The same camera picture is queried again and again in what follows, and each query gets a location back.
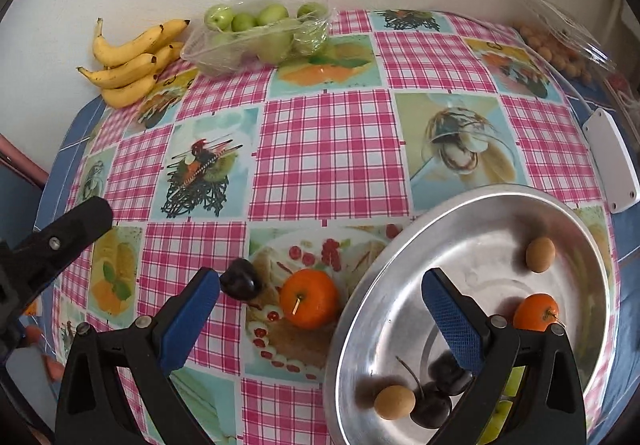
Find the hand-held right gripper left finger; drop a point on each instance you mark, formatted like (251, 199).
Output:
(192, 320)

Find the white plastic device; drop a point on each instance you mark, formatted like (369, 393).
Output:
(610, 160)

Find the green mango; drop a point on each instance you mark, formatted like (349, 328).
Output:
(511, 382)

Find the heap of tan longans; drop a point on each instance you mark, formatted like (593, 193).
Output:
(545, 50)

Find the clear plastic tray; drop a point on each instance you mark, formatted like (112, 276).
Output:
(205, 55)

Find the clear plastic box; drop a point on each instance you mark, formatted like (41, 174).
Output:
(565, 20)

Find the person's left hand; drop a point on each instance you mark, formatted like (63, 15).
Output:
(54, 369)

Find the pink board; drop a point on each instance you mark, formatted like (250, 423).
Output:
(22, 160)

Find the orange tangerine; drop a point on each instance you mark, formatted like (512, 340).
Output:
(535, 312)
(307, 297)

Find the pink checkered printed tablecloth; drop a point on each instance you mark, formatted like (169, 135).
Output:
(325, 155)

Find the brown longan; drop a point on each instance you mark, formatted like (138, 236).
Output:
(394, 402)
(540, 254)

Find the round metal basin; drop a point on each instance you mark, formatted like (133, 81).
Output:
(475, 245)

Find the pile of green jujubes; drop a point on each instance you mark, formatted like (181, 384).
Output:
(272, 45)

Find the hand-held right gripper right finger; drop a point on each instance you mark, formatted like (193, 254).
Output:
(450, 320)

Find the yellow banana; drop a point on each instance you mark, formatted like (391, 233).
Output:
(175, 27)
(125, 75)
(127, 95)
(167, 52)
(120, 52)

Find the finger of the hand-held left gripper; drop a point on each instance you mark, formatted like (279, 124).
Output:
(65, 235)

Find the dark purple plum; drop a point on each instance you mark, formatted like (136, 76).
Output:
(240, 280)

